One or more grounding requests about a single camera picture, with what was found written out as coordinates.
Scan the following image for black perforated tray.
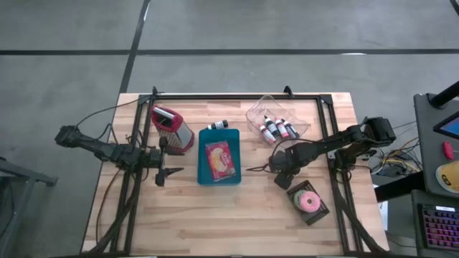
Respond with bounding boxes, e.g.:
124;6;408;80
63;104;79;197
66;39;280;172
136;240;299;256
285;179;330;226

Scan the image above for tangled floor cables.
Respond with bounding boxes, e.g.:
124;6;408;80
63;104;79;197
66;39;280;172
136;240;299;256
369;121;425;180

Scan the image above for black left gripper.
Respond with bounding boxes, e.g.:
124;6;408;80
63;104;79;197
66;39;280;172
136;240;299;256
143;137;186;187

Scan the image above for backlit keyboard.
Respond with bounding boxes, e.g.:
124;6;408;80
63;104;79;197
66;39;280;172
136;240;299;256
417;204;459;252

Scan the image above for teal plastic bin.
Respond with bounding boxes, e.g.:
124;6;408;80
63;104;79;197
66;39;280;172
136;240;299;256
196;128;242;186

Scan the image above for white paper sheet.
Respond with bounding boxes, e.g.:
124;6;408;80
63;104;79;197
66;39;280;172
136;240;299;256
378;200;390;231

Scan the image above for thin brown cable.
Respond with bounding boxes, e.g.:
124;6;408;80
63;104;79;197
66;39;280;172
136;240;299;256
93;167;123;248

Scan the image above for grey cart top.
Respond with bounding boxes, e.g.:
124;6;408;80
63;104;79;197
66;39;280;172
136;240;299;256
413;92;459;199

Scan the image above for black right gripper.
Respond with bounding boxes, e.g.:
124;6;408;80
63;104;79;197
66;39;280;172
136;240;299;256
246;148;306;191

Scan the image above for black food colouring bottle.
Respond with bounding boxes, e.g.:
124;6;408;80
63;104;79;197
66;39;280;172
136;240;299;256
207;120;230;131
263;115;281;138
280;118;301;140

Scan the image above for black cart beam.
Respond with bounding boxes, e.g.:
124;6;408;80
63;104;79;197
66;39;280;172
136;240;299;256
374;171;427;204

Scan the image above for black metal table frame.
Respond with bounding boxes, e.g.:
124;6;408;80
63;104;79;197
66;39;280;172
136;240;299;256
80;93;390;256

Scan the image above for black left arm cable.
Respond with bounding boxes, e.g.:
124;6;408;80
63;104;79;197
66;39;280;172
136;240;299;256
73;98;141;128

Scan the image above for tablet screen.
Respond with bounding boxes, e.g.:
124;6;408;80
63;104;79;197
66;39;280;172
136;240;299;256
432;110;459;140

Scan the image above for red steel box grater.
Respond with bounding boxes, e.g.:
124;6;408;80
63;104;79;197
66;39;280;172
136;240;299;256
150;104;196;154

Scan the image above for clear plastic bin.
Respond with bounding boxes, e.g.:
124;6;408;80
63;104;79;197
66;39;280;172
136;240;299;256
245;95;310;150

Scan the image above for grey metal stand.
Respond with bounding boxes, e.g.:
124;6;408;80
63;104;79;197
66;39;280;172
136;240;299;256
0;156;59;258

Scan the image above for black pole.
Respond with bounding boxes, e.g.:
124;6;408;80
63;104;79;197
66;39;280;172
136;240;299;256
429;80;459;109

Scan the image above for red snack packet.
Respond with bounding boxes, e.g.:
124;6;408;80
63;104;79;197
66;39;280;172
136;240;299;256
204;140;237;182

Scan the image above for pink frosted toy donut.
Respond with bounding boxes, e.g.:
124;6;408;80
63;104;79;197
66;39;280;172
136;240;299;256
298;191;322;214

